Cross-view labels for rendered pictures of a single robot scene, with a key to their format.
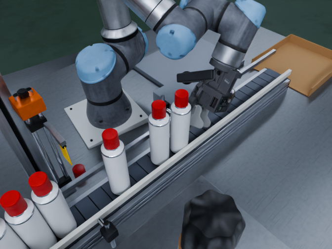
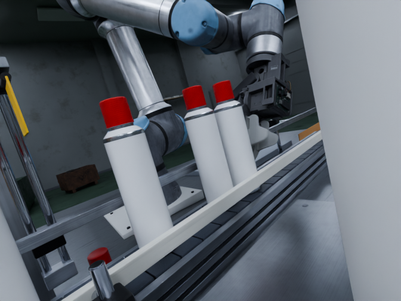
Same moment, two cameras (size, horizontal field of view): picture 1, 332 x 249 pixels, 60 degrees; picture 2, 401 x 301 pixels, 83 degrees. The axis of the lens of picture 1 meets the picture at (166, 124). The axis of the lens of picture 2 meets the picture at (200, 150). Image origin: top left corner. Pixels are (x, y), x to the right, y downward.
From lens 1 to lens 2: 0.50 m
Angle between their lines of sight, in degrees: 38
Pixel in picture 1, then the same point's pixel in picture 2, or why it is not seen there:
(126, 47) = (162, 120)
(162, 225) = (256, 281)
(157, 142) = (206, 152)
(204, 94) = (253, 98)
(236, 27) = (259, 17)
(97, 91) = not seen: hidden behind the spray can
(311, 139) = not seen: outside the picture
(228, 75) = (272, 62)
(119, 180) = (146, 205)
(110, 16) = (141, 94)
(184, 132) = (243, 143)
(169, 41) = (184, 12)
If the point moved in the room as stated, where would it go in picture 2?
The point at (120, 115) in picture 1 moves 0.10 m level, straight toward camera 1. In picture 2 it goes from (165, 190) to (169, 203)
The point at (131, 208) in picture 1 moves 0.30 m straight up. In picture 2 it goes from (183, 280) to (99, 12)
